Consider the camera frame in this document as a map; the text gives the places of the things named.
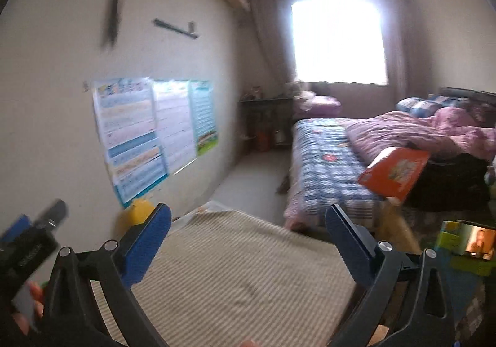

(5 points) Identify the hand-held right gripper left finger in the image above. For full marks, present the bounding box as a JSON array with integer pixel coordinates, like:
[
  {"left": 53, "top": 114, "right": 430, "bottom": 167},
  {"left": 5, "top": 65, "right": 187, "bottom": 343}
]
[{"left": 41, "top": 203, "right": 172, "bottom": 347}]

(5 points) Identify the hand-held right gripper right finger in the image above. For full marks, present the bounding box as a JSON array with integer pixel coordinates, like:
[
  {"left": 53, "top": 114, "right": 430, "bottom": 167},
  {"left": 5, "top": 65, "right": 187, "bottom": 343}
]
[{"left": 325, "top": 203, "right": 456, "bottom": 347}]

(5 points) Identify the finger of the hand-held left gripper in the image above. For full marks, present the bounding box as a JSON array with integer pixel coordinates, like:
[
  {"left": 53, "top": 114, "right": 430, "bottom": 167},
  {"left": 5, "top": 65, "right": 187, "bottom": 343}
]
[
  {"left": 0, "top": 214, "right": 32, "bottom": 244},
  {"left": 33, "top": 199, "right": 69, "bottom": 233}
]

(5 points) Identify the person's left hand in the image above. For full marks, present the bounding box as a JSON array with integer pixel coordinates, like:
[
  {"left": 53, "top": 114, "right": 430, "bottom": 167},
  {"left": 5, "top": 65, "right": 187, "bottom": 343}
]
[{"left": 11, "top": 281, "right": 44, "bottom": 337}]

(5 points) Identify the yellow duck toy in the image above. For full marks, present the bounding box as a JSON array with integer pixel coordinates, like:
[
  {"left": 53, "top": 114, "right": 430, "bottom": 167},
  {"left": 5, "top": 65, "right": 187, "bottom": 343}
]
[{"left": 123, "top": 198, "right": 156, "bottom": 228}]

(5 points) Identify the wooden chair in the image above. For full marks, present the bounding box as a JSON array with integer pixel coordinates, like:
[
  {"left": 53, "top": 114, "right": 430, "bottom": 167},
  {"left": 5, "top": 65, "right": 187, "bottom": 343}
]
[{"left": 382, "top": 198, "right": 421, "bottom": 255}]

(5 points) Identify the orange cardboard box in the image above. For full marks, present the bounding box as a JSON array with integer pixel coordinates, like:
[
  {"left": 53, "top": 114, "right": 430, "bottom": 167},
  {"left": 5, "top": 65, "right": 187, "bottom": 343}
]
[{"left": 357, "top": 146, "right": 431, "bottom": 202}]

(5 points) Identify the beige striped table cloth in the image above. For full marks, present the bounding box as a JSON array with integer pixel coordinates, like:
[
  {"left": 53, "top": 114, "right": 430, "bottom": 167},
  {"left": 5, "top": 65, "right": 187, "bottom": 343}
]
[{"left": 91, "top": 211, "right": 359, "bottom": 347}]

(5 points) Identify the black bag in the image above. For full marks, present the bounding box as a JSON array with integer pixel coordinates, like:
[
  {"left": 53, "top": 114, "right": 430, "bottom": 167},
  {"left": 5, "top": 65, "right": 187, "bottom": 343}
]
[{"left": 405, "top": 153, "right": 495, "bottom": 213}]

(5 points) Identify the pink quilt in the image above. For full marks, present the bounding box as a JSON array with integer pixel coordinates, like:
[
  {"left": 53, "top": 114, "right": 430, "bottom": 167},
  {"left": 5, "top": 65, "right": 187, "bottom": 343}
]
[{"left": 345, "top": 107, "right": 496, "bottom": 162}]

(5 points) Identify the phone with lit screen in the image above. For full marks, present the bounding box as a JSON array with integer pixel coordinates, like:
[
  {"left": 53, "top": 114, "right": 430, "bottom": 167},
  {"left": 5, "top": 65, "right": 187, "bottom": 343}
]
[{"left": 457, "top": 220, "right": 496, "bottom": 260}]

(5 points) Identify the pink pillow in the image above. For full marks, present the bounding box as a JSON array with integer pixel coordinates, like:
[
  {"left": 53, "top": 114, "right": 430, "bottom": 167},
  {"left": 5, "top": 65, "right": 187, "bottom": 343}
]
[{"left": 294, "top": 93, "right": 342, "bottom": 119}]

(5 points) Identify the blue plaid pillow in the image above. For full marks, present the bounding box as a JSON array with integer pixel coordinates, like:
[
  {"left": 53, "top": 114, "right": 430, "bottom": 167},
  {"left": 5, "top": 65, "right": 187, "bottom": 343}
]
[{"left": 397, "top": 97, "right": 445, "bottom": 117}]

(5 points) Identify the dark bed headboard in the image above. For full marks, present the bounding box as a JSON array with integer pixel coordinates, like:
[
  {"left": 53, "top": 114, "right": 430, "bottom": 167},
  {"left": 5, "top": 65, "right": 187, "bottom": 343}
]
[{"left": 438, "top": 87, "right": 496, "bottom": 108}]

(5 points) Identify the grey curtain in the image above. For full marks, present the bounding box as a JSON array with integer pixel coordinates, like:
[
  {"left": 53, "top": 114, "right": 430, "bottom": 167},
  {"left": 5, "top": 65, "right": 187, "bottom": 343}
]
[
  {"left": 385, "top": 2, "right": 412, "bottom": 100},
  {"left": 248, "top": 0, "right": 299, "bottom": 107}
]

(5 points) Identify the bright window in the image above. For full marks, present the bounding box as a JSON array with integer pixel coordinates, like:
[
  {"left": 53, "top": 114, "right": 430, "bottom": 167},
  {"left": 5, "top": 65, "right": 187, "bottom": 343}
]
[{"left": 290, "top": 0, "right": 388, "bottom": 85}]

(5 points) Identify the large blue letter wall poster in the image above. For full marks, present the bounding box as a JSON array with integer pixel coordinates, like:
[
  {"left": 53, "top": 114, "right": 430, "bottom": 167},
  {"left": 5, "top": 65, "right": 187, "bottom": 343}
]
[{"left": 92, "top": 78, "right": 170, "bottom": 209}]

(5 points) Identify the white table wall poster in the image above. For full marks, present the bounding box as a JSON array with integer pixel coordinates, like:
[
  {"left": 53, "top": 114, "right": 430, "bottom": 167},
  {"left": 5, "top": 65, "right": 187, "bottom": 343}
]
[{"left": 152, "top": 79, "right": 197, "bottom": 176}]

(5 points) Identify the green bordered wall poster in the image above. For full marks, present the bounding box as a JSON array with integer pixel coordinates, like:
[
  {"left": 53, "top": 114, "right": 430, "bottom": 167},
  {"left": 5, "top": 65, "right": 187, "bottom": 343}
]
[{"left": 189, "top": 79, "right": 219, "bottom": 157}]

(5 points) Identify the dark wall bracket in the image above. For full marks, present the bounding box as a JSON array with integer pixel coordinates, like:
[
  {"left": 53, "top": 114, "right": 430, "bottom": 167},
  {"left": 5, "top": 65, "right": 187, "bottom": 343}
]
[{"left": 153, "top": 18, "right": 199, "bottom": 40}]

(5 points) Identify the dark hanging wall object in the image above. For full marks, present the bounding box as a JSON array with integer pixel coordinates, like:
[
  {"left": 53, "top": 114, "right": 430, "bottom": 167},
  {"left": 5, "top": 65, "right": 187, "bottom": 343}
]
[{"left": 101, "top": 0, "right": 131, "bottom": 47}]

